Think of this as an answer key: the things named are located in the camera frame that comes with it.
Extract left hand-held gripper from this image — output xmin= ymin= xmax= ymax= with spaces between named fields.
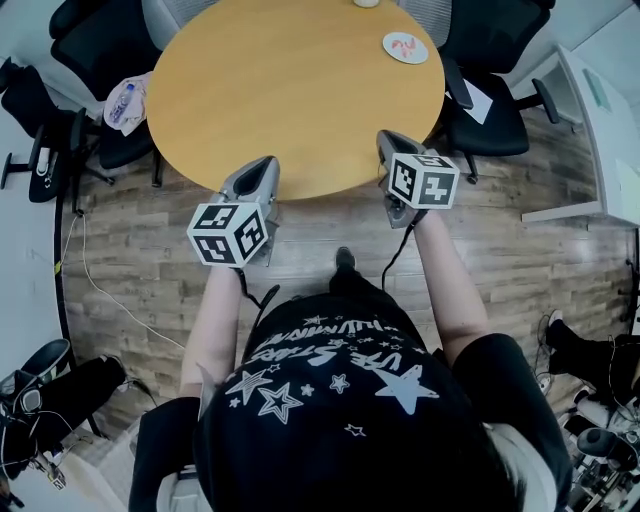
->
xmin=187 ymin=155 xmax=280 ymax=269

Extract clear plastic water bottle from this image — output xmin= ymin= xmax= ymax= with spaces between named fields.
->
xmin=108 ymin=83 xmax=136 ymax=124

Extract black rounded device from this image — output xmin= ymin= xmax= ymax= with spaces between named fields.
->
xmin=576 ymin=427 xmax=632 ymax=460

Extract plastic bag with bottle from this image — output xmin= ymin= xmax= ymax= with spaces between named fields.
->
xmin=103 ymin=71 xmax=154 ymax=136

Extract black office chair with paper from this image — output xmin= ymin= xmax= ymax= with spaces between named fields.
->
xmin=429 ymin=0 xmax=561 ymax=185

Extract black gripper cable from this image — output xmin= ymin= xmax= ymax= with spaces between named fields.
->
xmin=381 ymin=212 xmax=429 ymax=292
xmin=237 ymin=267 xmax=281 ymax=332

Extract white plate with red items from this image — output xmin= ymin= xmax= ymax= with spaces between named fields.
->
xmin=382 ymin=30 xmax=430 ymax=66

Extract person's right forearm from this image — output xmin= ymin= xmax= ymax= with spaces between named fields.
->
xmin=412 ymin=209 xmax=492 ymax=372

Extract white head strap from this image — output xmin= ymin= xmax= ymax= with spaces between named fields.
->
xmin=487 ymin=422 xmax=559 ymax=512

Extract white metal rack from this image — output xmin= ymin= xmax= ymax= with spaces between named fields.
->
xmin=564 ymin=399 xmax=640 ymax=512

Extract white floor cable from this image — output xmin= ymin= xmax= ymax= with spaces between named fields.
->
xmin=74 ymin=214 xmax=186 ymax=351

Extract black grey headset device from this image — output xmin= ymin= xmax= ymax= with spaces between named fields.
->
xmin=0 ymin=338 xmax=71 ymax=416

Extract white paper sheet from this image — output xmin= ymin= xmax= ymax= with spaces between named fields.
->
xmin=462 ymin=79 xmax=494 ymax=124

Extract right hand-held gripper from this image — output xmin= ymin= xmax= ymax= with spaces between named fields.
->
xmin=376 ymin=130 xmax=461 ymax=230

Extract grey mesh chair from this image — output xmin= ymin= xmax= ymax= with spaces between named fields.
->
xmin=397 ymin=0 xmax=454 ymax=49
xmin=141 ymin=0 xmax=221 ymax=51

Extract person's left forearm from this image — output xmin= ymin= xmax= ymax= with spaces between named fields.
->
xmin=179 ymin=264 xmax=247 ymax=402

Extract black office chair with cloth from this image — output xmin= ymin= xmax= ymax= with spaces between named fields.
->
xmin=49 ymin=0 xmax=166 ymax=189

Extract person's black trousers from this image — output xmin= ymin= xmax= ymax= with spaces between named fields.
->
xmin=327 ymin=267 xmax=396 ymax=312

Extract green notebook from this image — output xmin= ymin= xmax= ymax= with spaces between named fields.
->
xmin=582 ymin=68 xmax=612 ymax=109

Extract black office chair with bag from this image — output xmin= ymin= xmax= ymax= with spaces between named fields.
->
xmin=0 ymin=57 xmax=116 ymax=217

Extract white rectangular desk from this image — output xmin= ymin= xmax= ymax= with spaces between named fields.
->
xmin=522 ymin=42 xmax=640 ymax=226

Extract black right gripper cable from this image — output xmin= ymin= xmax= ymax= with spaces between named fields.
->
xmin=381 ymin=212 xmax=429 ymax=292

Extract white curved desk black edge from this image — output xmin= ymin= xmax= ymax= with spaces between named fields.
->
xmin=0 ymin=109 xmax=76 ymax=371

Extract black star print t-shirt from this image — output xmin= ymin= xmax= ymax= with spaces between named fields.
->
xmin=128 ymin=294 xmax=574 ymax=512

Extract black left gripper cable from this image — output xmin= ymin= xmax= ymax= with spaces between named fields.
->
xmin=237 ymin=267 xmax=281 ymax=332

